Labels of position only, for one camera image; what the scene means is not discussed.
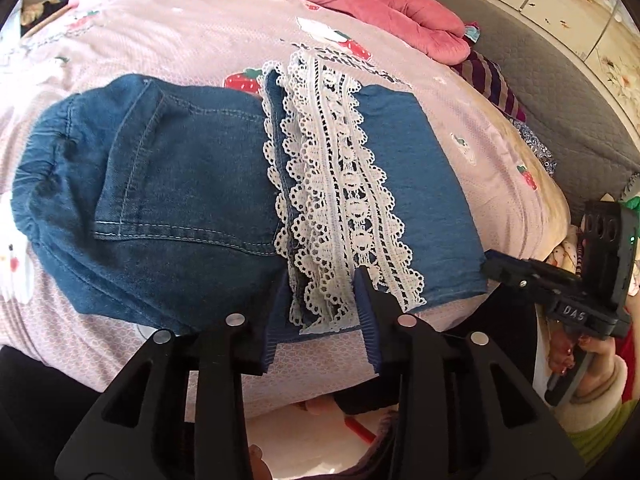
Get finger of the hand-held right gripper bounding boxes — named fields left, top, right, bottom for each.
left=481, top=249, right=583, bottom=306

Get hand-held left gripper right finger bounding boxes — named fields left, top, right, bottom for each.
left=351, top=266, right=588, bottom=480

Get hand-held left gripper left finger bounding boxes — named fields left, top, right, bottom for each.
left=54, top=312, right=291, bottom=480

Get denim jeans with lace trim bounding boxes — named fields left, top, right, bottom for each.
left=11, top=52, right=488, bottom=336

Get person's right forearm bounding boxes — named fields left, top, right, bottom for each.
left=565, top=355, right=640, bottom=466

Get person's right hand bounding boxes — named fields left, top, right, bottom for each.
left=547, top=320, right=618, bottom=401

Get yellow cartoon print blanket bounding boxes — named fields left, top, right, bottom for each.
left=545, top=225, right=586, bottom=281

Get person's right foot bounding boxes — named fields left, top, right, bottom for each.
left=300, top=397, right=341, bottom=418

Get person's foot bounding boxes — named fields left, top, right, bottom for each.
left=247, top=442, right=273, bottom=480
left=300, top=397, right=341, bottom=418

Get beige blanket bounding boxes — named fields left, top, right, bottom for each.
left=480, top=95, right=571, bottom=241

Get black slipper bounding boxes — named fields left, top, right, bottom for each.
left=335, top=389, right=401, bottom=416

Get red stick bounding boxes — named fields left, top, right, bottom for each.
left=344, top=414, right=375, bottom=445

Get person's left foot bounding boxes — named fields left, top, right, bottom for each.
left=247, top=442, right=273, bottom=480

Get blue floral cloth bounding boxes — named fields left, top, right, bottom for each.
left=512, top=120, right=558, bottom=178

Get grey padded headboard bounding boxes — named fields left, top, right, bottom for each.
left=420, top=0, right=640, bottom=201

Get striped purple cloth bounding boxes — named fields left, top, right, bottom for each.
left=450, top=50, right=526, bottom=121

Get pink quilt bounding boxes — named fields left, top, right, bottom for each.
left=67, top=0, right=471, bottom=63

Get pink strawberry print bedsheet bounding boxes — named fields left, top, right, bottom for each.
left=0, top=0, right=571, bottom=421

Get brown floral cloth pile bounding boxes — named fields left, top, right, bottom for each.
left=20, top=0, right=56, bottom=26

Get floral wall painting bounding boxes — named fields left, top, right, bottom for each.
left=462, top=0, right=640, bottom=106

